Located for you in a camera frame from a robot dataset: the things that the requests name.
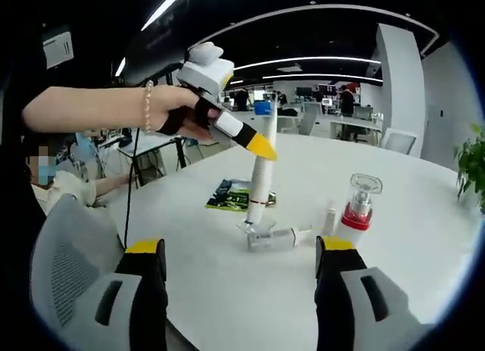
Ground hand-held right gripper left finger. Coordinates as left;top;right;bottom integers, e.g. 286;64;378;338
79;236;169;351

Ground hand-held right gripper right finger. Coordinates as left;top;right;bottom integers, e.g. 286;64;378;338
314;235;437;351

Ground white skincare tube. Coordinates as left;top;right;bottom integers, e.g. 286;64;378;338
243;107;280;227

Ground green black skincare sachet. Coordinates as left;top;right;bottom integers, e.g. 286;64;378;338
205;177;253;215

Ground white red-collared skincare bottle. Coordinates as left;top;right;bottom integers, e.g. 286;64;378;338
337;172;383;248

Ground small white skincare bottle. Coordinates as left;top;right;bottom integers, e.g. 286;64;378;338
324;200;339;237
246;224;315;253

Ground person's left hand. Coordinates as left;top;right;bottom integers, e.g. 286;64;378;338
149;84;220;142

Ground white side desk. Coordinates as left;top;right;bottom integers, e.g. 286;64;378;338
117;133;204;187

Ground grey mesh office chair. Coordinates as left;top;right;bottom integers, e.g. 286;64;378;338
29;193;130;331

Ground clear plastic wrapper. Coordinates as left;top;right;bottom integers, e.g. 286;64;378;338
234;218;278;237

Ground long white desk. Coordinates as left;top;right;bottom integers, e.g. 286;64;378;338
329;115;383;140

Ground white hanging sign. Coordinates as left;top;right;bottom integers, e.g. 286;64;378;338
42;30;74;69

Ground potted green plant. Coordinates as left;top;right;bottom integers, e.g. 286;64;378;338
453;122;485;212

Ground beaded bracelet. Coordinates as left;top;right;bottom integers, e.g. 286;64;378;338
140;79;157;136

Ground black cable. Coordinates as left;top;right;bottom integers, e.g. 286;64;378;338
123;129;140;249

